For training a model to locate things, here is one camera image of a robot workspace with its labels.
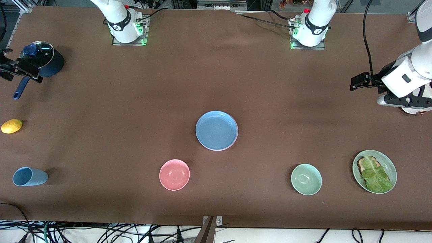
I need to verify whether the blue plate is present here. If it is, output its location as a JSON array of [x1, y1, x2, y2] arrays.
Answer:
[[195, 111, 238, 151]]

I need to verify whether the glass lid with blue knob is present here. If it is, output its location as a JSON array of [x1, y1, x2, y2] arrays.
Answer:
[[20, 41, 54, 70]]

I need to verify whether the dark blue saucepan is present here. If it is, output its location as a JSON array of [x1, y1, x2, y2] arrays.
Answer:
[[13, 41, 65, 100]]

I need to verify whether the yellow lemon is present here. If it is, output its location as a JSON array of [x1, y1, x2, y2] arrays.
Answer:
[[1, 119, 23, 134]]

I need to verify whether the toast slice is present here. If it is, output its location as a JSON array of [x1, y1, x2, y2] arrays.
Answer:
[[357, 156, 382, 176]]

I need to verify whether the green plate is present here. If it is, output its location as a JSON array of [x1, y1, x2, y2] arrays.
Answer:
[[352, 150, 397, 194]]

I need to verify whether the green lettuce leaf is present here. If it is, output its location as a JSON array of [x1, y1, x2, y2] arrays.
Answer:
[[361, 157, 394, 193]]

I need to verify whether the blue cup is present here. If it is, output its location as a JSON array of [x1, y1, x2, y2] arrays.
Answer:
[[12, 167, 48, 187]]

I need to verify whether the green bowl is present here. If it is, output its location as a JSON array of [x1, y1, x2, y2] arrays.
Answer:
[[291, 164, 322, 196]]

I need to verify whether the grey power strip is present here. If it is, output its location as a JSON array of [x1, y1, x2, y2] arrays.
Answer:
[[197, 0, 247, 10]]

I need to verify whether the pink bowl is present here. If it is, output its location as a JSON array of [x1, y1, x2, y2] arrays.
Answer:
[[159, 159, 190, 191]]

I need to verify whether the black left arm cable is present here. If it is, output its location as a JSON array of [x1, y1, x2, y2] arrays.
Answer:
[[362, 0, 374, 73]]

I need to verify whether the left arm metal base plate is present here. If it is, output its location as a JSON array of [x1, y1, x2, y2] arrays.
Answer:
[[290, 19, 326, 50]]

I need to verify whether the aluminium frame rail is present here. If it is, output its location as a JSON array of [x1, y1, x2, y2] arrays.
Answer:
[[407, 0, 426, 23], [13, 0, 35, 14]]

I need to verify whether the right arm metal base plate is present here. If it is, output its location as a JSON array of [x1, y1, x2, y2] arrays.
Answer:
[[112, 15, 149, 46]]

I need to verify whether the black left base cable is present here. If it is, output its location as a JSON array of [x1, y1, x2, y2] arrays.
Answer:
[[235, 10, 294, 28]]

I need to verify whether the black base cable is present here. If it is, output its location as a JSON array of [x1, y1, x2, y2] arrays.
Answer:
[[133, 7, 166, 26], [235, 10, 294, 28]]

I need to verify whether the black floor cable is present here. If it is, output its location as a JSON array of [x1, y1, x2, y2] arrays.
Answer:
[[0, 202, 33, 243]]

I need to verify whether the black right base cable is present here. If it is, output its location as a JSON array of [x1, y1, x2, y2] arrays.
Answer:
[[133, 7, 166, 26]]

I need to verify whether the dark support post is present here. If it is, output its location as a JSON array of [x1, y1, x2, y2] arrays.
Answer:
[[194, 216, 216, 243]]

